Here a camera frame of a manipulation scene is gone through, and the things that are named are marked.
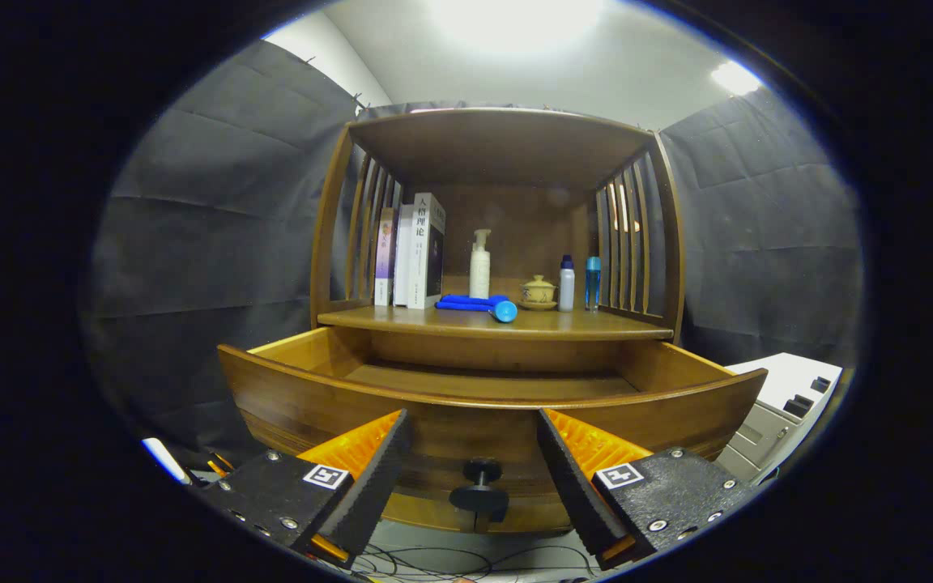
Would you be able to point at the purple book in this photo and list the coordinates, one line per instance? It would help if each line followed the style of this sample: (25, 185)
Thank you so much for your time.
(384, 259)

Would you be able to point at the yellow lidded tea bowl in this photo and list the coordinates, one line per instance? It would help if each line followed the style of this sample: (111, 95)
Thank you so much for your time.
(538, 293)

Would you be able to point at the wooden countertop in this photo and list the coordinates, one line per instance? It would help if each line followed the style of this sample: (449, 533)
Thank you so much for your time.
(572, 325)

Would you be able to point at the clear blue bottle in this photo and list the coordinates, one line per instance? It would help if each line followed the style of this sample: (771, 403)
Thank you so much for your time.
(593, 287)

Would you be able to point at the ceiling strip lamp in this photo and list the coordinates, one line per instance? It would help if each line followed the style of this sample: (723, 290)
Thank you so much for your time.
(735, 78)

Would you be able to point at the white pump bottle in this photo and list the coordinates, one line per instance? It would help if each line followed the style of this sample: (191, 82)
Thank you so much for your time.
(479, 271)

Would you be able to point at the blue and white cosmetic tube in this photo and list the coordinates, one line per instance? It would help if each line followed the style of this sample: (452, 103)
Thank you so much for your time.
(504, 311)

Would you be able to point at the wooden cabinet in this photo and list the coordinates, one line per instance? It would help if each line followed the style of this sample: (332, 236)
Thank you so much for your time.
(499, 146)

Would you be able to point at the black drawer knob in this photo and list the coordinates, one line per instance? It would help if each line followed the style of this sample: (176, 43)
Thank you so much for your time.
(479, 495)

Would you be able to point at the wooden drawer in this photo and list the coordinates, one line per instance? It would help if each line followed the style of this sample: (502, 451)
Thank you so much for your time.
(450, 429)

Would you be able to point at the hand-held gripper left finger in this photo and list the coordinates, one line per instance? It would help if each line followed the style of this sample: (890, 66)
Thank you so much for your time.
(369, 486)

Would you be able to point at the blue folded cloth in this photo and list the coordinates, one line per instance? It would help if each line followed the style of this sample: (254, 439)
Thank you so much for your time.
(475, 298)

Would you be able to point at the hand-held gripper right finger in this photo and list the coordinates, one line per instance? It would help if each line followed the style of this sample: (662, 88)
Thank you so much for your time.
(576, 486)

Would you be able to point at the thin white book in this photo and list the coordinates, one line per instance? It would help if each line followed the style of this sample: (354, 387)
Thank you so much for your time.
(402, 259)

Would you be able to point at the white bottle with dark cap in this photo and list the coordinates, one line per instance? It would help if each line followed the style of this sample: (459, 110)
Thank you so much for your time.
(567, 287)

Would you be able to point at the thick white and black book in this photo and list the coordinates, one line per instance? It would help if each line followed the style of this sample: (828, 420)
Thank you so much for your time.
(424, 255)

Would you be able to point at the white plastic storage unit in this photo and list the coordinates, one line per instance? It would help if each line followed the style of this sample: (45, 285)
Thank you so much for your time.
(782, 389)

